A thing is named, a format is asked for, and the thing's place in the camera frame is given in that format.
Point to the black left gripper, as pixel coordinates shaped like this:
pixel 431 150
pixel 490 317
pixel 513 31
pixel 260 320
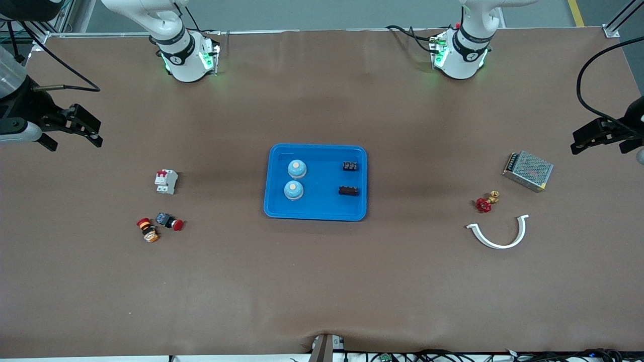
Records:
pixel 635 117

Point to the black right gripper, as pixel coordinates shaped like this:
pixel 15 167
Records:
pixel 26 106

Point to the blue desk bell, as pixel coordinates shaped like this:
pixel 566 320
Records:
pixel 294 190
pixel 297 169

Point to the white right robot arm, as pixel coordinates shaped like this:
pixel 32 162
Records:
pixel 181 55

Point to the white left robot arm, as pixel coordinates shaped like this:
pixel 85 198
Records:
pixel 460 60

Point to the blue plastic tray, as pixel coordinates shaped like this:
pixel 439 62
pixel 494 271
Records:
pixel 322 206

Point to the metal mesh power supply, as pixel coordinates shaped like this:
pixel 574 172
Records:
pixel 528 171

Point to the white circuit breaker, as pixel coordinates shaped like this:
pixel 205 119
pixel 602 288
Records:
pixel 166 182

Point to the orange and red push button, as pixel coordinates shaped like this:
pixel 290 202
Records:
pixel 149 231

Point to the red emergency stop button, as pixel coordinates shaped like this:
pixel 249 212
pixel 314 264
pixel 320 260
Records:
pixel 171 222

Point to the small green circuit board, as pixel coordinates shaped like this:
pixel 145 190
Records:
pixel 386 358

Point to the aluminium frame post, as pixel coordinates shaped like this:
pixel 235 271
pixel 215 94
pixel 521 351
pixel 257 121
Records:
pixel 616 22

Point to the aluminium frame structure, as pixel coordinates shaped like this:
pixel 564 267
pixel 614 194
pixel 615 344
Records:
pixel 78 15

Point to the aluminium camera stand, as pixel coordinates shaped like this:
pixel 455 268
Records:
pixel 324 349

